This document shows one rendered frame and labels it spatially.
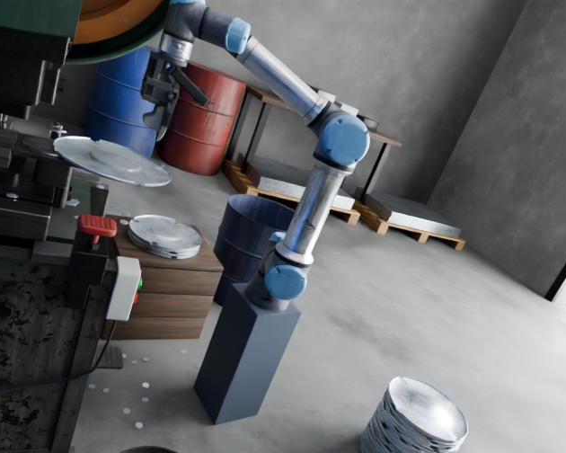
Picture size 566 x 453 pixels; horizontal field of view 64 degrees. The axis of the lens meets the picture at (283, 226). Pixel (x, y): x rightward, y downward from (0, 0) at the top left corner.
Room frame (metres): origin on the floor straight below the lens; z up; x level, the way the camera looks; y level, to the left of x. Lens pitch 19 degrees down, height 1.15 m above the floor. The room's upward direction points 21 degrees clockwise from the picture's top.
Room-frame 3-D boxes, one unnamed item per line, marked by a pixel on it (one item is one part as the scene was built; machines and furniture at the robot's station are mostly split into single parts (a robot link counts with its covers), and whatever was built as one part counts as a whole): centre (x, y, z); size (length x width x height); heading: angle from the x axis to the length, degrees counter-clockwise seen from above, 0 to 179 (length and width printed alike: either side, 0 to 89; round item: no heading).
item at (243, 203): (2.13, 0.09, 0.24); 0.42 x 0.42 x 0.48
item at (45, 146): (1.05, 0.55, 0.72); 0.25 x 0.14 x 0.14; 119
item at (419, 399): (1.37, -0.70, 0.26); 0.29 x 0.29 x 0.01
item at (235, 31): (1.17, 0.30, 1.17); 0.11 x 0.11 x 0.08; 9
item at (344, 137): (1.21, -0.06, 0.82); 0.15 x 0.12 x 0.55; 9
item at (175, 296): (1.67, 0.43, 0.18); 0.40 x 0.38 x 0.35; 126
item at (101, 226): (0.79, 0.34, 0.72); 0.07 x 0.06 x 0.08; 119
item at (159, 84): (1.13, 0.41, 1.01); 0.09 x 0.08 x 0.12; 118
